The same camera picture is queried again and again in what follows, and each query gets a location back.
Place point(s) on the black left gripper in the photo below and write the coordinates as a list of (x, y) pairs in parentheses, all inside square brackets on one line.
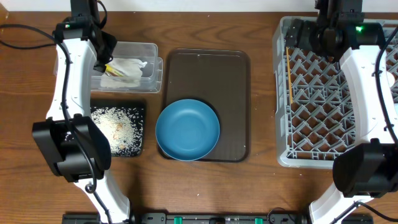
[(108, 40)]

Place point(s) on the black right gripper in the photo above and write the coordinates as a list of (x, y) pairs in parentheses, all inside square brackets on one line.
[(328, 42)]

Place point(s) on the green wrapper scrap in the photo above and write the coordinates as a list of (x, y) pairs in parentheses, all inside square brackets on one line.
[(110, 71)]

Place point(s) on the wooden chopstick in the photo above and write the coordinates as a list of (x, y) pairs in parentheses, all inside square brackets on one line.
[(289, 75)]

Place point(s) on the white napkin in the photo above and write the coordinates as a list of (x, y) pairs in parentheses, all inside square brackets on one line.
[(132, 70)]

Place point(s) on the large blue plate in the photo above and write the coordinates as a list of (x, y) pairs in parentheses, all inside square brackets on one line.
[(187, 130)]

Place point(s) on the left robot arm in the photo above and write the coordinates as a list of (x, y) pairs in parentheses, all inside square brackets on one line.
[(70, 142)]

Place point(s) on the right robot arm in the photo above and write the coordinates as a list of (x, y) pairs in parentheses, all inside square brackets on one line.
[(369, 169)]

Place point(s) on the grey dishwasher rack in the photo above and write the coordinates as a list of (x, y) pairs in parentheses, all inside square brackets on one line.
[(319, 125)]

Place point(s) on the clear plastic bin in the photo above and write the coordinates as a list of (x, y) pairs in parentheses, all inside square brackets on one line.
[(133, 53)]

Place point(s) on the black tray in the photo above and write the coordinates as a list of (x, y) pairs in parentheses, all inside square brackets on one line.
[(140, 130)]

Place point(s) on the pile of rice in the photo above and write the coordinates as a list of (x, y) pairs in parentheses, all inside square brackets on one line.
[(119, 130)]

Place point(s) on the dark brown serving tray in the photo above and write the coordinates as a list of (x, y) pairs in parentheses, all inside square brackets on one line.
[(221, 79)]

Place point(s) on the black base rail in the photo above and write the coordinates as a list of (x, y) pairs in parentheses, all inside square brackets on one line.
[(161, 218)]

